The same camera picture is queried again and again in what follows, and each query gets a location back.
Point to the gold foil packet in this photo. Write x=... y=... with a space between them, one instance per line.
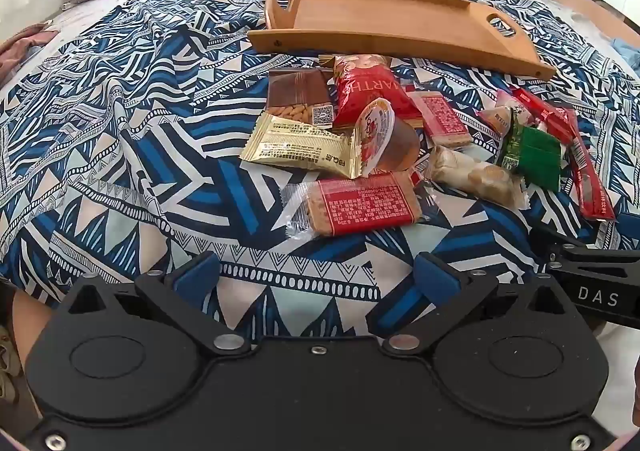
x=295 y=146

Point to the triangular beige pink packet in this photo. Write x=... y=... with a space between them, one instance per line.
x=495 y=121

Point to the jelly cup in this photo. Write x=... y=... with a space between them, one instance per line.
x=380 y=131

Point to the small red label biscuit packet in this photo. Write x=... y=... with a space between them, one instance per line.
x=442 y=118

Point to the red bar packet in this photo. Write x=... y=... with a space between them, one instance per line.
x=545 y=113

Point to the person's leg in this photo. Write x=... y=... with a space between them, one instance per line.
x=30 y=331

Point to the light blue cloth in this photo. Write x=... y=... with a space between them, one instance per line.
x=627 y=53

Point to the brown almond packet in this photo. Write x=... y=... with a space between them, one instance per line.
x=295 y=91

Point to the large red label biscuit packet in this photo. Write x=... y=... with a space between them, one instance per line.
x=365 y=203

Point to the large red nut packet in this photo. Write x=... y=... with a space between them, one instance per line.
x=360 y=86

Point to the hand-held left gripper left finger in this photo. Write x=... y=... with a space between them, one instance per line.
x=197 y=276

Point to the green packet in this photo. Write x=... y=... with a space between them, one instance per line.
x=532 y=156

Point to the blue white printed blanket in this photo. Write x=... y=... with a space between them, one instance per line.
x=125 y=156

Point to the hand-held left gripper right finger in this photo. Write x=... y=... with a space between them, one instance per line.
x=435 y=278

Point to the white pink printed packet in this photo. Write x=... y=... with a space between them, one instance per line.
x=512 y=103

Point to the long red stick packet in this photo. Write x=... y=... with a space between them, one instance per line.
x=590 y=181

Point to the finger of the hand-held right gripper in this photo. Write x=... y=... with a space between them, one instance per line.
x=560 y=243

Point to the clear pastry packet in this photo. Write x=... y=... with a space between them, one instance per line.
x=475 y=176

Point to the wooden tray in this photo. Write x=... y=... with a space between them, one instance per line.
x=390 y=16

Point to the brown cloth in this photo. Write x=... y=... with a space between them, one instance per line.
x=25 y=51

